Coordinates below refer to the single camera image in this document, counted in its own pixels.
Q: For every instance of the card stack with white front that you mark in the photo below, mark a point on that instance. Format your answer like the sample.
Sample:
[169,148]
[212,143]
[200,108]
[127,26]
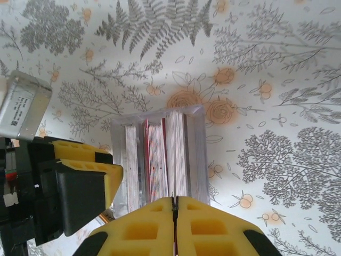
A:
[131,165]

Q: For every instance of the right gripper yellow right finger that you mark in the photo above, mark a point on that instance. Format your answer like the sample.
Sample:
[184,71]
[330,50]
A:
[213,232]

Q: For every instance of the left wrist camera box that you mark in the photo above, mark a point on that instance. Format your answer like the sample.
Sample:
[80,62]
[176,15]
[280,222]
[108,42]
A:
[24,106]

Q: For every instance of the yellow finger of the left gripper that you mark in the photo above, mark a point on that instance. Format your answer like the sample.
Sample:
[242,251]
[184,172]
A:
[80,197]
[80,150]

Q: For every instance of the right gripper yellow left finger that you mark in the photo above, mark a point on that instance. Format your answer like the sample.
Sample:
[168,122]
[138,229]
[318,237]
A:
[138,232]

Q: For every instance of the clear acrylic card box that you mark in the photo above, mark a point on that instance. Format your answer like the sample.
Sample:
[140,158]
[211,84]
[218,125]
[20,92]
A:
[197,160]

